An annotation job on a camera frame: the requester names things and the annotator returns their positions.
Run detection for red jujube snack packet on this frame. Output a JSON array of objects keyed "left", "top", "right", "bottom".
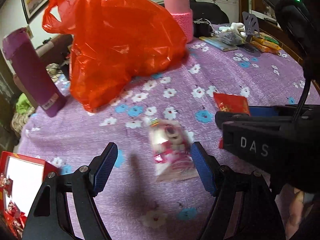
[{"left": 213, "top": 93, "right": 250, "bottom": 153}]

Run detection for pink bear snack packet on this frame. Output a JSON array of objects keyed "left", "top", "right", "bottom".
[{"left": 148, "top": 118, "right": 198, "bottom": 182}]

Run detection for person's hand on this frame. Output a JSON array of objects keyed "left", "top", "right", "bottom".
[{"left": 285, "top": 188, "right": 315, "bottom": 239}]

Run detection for purple floral tablecloth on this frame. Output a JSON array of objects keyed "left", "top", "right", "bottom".
[{"left": 18, "top": 40, "right": 305, "bottom": 239}]

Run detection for orange yellow snack packs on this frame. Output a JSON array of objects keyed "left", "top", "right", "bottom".
[{"left": 250, "top": 36, "right": 281, "bottom": 55}]

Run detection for blue booklet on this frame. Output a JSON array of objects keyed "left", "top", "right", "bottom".
[{"left": 199, "top": 37, "right": 244, "bottom": 52}]

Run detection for grey plastic pouch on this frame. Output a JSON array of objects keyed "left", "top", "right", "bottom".
[{"left": 217, "top": 32, "right": 246, "bottom": 46}]

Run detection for red gift box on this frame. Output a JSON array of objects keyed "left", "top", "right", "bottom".
[{"left": 1, "top": 151, "right": 58, "bottom": 239}]

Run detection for white tissue wad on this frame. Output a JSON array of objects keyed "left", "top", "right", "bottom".
[{"left": 230, "top": 22, "right": 246, "bottom": 37}]

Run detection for purple phone stand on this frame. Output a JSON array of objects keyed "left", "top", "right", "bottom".
[{"left": 242, "top": 11, "right": 260, "bottom": 53}]

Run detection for black charger box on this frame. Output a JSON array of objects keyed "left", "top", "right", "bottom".
[{"left": 193, "top": 19, "right": 214, "bottom": 38}]

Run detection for red gold snack bag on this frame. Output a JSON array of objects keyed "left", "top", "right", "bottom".
[{"left": 4, "top": 201, "right": 27, "bottom": 239}]

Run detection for green cloth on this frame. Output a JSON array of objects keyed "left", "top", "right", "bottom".
[{"left": 16, "top": 93, "right": 34, "bottom": 114}]

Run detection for pink thermos with knit sleeve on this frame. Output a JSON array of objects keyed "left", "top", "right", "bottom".
[{"left": 164, "top": 0, "right": 194, "bottom": 43}]

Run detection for brown sofa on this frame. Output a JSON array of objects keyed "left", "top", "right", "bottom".
[{"left": 35, "top": 33, "right": 74, "bottom": 81}]

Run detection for red plastic bag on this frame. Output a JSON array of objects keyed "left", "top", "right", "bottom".
[{"left": 42, "top": 0, "right": 187, "bottom": 112}]

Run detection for purple thermos bottle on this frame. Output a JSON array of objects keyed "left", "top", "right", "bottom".
[{"left": 2, "top": 28, "right": 67, "bottom": 118}]

